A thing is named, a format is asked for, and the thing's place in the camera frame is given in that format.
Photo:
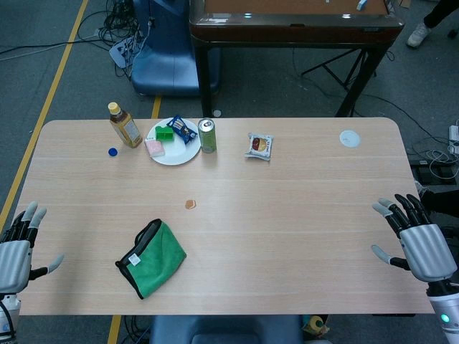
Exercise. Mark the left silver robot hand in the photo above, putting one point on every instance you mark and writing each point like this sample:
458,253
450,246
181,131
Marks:
14,258

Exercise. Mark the black tripod stand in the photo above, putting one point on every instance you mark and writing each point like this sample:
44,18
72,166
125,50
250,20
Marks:
344,71

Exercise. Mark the black trouser leg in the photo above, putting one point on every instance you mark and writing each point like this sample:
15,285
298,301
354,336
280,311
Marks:
439,12

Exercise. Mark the blue bottle cap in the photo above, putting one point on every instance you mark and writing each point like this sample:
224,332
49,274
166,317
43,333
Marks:
113,152

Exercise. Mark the white power strip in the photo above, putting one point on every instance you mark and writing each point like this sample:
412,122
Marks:
454,138

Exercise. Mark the dark wooden game table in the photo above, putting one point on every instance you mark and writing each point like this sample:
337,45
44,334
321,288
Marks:
294,30

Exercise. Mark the tea bottle yellow cap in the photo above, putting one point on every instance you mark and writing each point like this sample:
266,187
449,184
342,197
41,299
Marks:
125,130

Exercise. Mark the clear packet red yellow snack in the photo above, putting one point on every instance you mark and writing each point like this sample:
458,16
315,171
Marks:
260,146

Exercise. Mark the small orange brown spot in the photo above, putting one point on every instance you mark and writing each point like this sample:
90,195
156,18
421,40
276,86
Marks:
190,204

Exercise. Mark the yellow capped item under table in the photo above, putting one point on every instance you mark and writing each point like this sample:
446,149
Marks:
316,324

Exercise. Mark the black floor plate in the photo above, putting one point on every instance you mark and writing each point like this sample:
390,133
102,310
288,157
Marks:
434,173

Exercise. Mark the green microfibre cloth black trim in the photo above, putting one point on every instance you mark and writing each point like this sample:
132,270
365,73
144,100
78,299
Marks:
157,258

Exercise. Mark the white sneaker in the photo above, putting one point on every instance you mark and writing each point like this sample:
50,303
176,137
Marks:
417,36

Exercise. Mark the blue snack packet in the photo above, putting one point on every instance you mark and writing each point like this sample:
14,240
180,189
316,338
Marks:
183,129

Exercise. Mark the white round plate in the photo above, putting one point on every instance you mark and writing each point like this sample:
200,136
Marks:
177,154

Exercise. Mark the green drink can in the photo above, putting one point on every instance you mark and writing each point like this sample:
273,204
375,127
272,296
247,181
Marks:
207,138

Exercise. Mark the green plastic block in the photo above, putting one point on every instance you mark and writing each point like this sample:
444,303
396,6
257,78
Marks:
164,134

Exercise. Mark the pink eraser block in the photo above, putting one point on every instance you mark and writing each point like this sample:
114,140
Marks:
155,148

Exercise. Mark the white socket strip with plugs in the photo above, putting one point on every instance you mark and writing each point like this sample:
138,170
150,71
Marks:
122,52

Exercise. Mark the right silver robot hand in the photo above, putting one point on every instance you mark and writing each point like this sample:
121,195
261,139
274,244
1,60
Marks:
426,251

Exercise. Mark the white round table grommet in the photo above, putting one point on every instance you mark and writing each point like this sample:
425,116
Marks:
350,138

